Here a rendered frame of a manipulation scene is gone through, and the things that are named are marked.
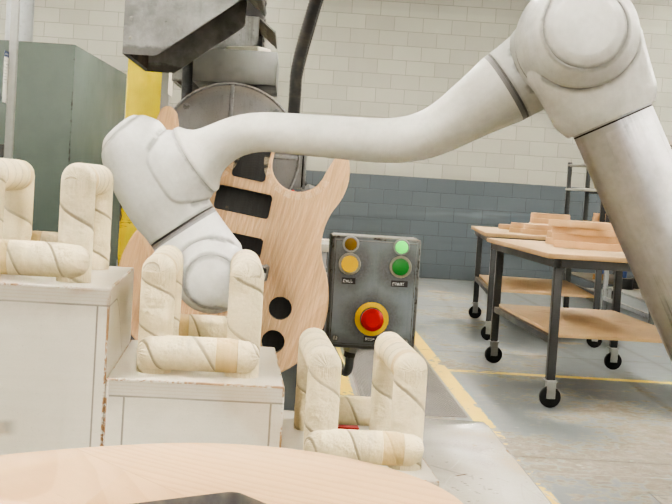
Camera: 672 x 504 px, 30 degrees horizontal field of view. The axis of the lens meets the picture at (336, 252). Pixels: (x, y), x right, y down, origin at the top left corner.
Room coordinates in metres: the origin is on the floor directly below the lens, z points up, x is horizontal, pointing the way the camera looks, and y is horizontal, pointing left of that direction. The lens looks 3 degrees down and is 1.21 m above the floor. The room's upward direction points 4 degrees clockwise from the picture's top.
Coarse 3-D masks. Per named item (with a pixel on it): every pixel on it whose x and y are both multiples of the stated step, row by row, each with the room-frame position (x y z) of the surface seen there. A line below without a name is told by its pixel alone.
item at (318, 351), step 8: (312, 328) 1.34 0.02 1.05; (304, 336) 1.31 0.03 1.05; (312, 336) 1.28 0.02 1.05; (320, 336) 1.27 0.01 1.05; (304, 344) 1.27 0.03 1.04; (312, 344) 1.22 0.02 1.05; (320, 344) 1.21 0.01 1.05; (328, 344) 1.22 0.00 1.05; (304, 352) 1.24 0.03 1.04; (312, 352) 1.18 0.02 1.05; (320, 352) 1.17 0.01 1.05; (328, 352) 1.17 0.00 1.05; (336, 352) 1.19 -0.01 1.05; (312, 360) 1.17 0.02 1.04; (320, 360) 1.16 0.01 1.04; (328, 360) 1.16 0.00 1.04; (336, 360) 1.17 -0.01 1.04
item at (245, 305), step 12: (240, 288) 1.16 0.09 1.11; (252, 288) 1.16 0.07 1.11; (240, 300) 1.16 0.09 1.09; (252, 300) 1.16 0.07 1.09; (228, 312) 1.17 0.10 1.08; (240, 312) 1.15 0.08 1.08; (252, 312) 1.16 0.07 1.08; (228, 324) 1.16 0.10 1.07; (240, 324) 1.15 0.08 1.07; (252, 324) 1.16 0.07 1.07; (228, 336) 1.16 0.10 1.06; (240, 336) 1.15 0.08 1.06; (252, 336) 1.16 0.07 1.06; (252, 372) 1.16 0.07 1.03
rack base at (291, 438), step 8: (288, 424) 1.36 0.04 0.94; (288, 432) 1.32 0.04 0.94; (296, 432) 1.32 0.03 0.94; (288, 440) 1.27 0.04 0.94; (296, 440) 1.28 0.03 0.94; (288, 448) 1.24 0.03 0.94; (296, 448) 1.24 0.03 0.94; (424, 464) 1.20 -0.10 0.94; (408, 472) 1.16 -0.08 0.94; (416, 472) 1.17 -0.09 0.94; (424, 472) 1.17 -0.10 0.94; (432, 472) 1.17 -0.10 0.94; (432, 480) 1.14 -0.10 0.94
